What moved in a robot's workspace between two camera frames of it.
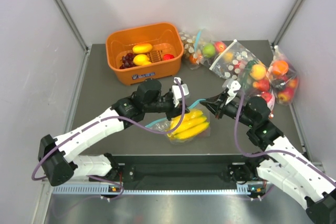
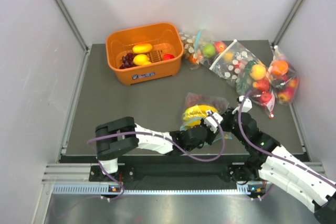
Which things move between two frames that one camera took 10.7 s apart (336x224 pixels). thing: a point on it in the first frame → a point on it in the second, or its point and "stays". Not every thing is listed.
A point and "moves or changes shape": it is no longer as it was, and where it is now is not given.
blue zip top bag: x=163 y=125 → x=195 y=107
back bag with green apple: x=199 y=49 stays
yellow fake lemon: x=141 y=60 stays
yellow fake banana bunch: x=193 y=123 moves or changes shape
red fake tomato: x=168 y=56 stays
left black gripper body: x=163 y=104 → x=208 y=139
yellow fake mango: x=142 y=48 stays
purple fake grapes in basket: x=127 y=61 stays
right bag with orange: x=283 y=77 stays
